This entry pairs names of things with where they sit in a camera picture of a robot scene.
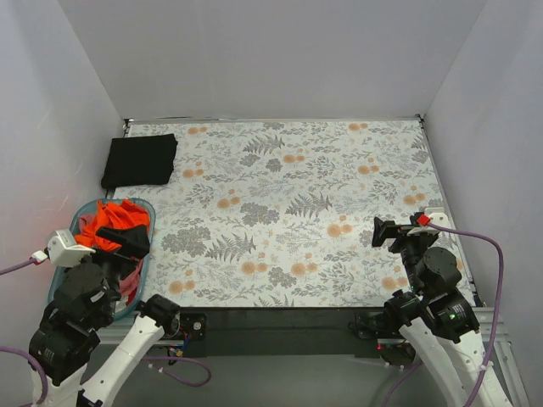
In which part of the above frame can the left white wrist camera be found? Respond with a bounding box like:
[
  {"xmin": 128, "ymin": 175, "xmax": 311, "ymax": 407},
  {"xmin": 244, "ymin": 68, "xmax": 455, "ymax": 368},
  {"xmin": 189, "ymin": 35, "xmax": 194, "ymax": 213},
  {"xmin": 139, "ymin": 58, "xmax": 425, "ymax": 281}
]
[{"xmin": 47, "ymin": 229, "xmax": 96, "ymax": 268}]

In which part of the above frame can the folded black t-shirt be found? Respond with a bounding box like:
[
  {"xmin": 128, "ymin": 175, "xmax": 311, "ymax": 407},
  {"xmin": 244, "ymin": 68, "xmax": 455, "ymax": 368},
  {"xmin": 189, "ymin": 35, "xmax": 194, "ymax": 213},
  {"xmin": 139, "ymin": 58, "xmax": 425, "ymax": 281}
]
[{"xmin": 100, "ymin": 133, "xmax": 177, "ymax": 189}]

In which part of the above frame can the orange t-shirt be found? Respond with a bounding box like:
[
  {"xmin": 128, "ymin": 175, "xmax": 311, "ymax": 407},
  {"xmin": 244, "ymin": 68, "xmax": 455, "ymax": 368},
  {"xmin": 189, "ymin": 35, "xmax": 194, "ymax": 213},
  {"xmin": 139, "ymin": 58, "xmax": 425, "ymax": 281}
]
[{"xmin": 75, "ymin": 199, "xmax": 150, "ymax": 251}]

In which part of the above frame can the purple cable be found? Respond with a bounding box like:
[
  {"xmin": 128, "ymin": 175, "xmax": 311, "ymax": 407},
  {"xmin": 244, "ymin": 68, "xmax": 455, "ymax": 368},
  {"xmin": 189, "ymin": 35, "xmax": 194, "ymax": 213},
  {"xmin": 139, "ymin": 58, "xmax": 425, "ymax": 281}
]
[
  {"xmin": 0, "ymin": 250, "xmax": 213, "ymax": 407},
  {"xmin": 381, "ymin": 224, "xmax": 505, "ymax": 407}
]

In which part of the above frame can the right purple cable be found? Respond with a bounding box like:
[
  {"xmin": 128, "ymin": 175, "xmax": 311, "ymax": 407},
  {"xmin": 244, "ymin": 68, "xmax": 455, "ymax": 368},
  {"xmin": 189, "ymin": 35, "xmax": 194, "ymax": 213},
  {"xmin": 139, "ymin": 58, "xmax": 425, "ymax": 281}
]
[{"xmin": 381, "ymin": 224, "xmax": 505, "ymax": 407}]

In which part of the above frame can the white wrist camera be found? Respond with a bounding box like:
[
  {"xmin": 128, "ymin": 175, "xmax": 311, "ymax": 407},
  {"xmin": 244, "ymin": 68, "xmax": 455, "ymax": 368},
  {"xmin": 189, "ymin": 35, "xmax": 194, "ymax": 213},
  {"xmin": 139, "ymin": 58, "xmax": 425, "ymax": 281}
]
[
  {"xmin": 408, "ymin": 207, "xmax": 451, "ymax": 236},
  {"xmin": 47, "ymin": 229, "xmax": 96, "ymax": 268}
]

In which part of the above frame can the pink t-shirt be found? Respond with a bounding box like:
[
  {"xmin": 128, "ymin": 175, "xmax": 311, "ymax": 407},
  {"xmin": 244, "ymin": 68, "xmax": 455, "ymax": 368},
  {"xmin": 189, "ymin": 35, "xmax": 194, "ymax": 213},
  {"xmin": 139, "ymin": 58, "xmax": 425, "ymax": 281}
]
[{"xmin": 78, "ymin": 214, "xmax": 143, "ymax": 301}]

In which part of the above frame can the floral patterned table mat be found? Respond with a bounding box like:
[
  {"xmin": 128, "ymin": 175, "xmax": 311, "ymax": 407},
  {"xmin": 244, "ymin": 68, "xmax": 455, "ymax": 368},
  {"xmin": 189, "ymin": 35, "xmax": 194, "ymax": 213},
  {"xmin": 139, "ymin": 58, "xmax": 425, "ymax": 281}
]
[{"xmin": 115, "ymin": 120, "xmax": 444, "ymax": 307}]

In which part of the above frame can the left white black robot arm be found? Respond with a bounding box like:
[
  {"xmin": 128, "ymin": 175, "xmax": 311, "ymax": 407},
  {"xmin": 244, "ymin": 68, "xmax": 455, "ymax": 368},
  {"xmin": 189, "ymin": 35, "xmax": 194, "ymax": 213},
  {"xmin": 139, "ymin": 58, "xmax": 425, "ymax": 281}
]
[{"xmin": 29, "ymin": 226, "xmax": 181, "ymax": 406}]

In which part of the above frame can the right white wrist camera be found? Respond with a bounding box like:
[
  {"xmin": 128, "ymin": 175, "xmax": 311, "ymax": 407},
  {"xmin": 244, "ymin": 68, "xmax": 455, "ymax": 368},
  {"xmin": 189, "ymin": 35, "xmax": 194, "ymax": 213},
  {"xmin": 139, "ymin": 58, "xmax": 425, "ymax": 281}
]
[{"xmin": 408, "ymin": 207, "xmax": 451, "ymax": 236}]

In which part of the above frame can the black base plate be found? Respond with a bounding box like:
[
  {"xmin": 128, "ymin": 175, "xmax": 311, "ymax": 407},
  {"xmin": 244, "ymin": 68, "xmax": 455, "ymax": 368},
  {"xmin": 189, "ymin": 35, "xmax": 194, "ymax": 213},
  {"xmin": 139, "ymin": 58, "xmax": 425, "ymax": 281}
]
[{"xmin": 163, "ymin": 307, "xmax": 416, "ymax": 367}]

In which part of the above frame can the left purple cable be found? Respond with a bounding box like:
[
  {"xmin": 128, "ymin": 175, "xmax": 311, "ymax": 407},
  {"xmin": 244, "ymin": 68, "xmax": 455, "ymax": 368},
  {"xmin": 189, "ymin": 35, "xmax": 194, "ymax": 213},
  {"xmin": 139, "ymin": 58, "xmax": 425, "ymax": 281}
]
[{"xmin": 0, "ymin": 250, "xmax": 213, "ymax": 407}]

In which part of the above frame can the translucent blue laundry basket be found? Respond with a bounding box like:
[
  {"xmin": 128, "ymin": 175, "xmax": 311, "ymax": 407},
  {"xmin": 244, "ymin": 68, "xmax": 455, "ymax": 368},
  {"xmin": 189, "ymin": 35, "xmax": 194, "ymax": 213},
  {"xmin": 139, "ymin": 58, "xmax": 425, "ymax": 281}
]
[{"xmin": 48, "ymin": 198, "xmax": 156, "ymax": 321}]

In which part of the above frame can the aluminium frame rail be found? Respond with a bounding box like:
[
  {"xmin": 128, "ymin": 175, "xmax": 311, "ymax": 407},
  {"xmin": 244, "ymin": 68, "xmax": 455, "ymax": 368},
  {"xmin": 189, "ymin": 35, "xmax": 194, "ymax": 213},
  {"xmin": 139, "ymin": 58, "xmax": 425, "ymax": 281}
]
[{"xmin": 473, "ymin": 307, "xmax": 530, "ymax": 407}]

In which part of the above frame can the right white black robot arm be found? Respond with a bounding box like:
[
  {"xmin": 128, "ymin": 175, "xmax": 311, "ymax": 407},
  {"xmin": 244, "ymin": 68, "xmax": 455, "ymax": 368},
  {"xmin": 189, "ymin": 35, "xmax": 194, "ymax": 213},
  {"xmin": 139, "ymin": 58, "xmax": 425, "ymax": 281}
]
[{"xmin": 372, "ymin": 212, "xmax": 511, "ymax": 406}]

